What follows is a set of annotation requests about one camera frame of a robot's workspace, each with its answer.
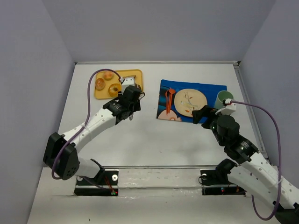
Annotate metal tongs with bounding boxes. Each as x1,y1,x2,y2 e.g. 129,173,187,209
128,76,136,120

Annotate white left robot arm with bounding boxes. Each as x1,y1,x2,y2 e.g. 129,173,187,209
43,85,143,183

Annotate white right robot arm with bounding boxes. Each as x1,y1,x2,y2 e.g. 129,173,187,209
192,105,299,224

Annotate beige floral plate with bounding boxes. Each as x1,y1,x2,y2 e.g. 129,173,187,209
174,89,207,118

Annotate glazed donut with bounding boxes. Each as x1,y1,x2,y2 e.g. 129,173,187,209
108,83,121,98

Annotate half baguette slice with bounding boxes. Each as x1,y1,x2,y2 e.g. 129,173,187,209
119,75,136,82

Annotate blue patterned placemat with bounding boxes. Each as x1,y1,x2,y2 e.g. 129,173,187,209
157,79,227,123

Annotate yellow tray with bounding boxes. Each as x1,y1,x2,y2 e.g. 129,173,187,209
94,69,143,99

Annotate green cup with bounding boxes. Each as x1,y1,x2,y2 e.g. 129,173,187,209
214,91,234,110

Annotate orange plastic spoon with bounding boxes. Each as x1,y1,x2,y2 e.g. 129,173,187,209
169,88,176,113

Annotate round bun top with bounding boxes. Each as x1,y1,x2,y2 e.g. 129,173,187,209
103,71,114,80

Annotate round bun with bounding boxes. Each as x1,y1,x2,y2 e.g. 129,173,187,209
95,78,106,91
103,71,114,80

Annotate round bun left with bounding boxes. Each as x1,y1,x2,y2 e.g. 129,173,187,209
95,78,106,91

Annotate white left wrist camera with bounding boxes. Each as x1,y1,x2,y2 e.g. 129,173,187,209
121,79,131,91

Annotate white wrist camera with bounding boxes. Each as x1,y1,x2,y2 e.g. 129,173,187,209
121,79,131,91
215,98,236,115

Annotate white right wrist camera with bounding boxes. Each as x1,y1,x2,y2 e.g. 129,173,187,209
215,98,236,115

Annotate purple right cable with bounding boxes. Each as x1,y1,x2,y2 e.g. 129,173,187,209
223,99,282,220

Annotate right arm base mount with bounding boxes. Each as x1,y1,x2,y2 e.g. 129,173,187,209
198,159,246,196

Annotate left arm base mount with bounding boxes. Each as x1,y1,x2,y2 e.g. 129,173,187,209
74,159,119,196

